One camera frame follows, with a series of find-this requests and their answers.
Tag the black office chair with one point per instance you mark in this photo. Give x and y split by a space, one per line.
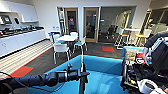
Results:
111 31

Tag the blue sofa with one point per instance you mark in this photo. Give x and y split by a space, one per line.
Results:
103 76

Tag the red and white cup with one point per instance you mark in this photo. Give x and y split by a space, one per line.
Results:
140 58

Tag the white dining table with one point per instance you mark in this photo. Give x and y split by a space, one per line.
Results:
67 37

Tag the blue armchair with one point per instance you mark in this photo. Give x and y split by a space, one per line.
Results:
131 53

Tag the white upper kitchen cabinets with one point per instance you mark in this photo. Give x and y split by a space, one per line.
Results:
23 11

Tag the coffee machine with screen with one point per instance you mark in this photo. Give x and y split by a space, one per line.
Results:
5 19

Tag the white chair with blue seat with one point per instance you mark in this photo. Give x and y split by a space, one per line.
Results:
57 37
61 48
80 42
73 33

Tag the white kitchen base cabinets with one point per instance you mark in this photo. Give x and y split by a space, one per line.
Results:
23 41

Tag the white bar stool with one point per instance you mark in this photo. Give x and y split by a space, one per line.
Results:
120 35

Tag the white high table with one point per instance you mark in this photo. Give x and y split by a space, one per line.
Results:
133 30

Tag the black garment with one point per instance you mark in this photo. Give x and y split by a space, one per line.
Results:
82 85

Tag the yellow bar stool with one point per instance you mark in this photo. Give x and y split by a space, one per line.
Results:
141 37

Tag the wooden framed glass door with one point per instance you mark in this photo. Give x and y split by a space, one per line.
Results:
91 25
71 21

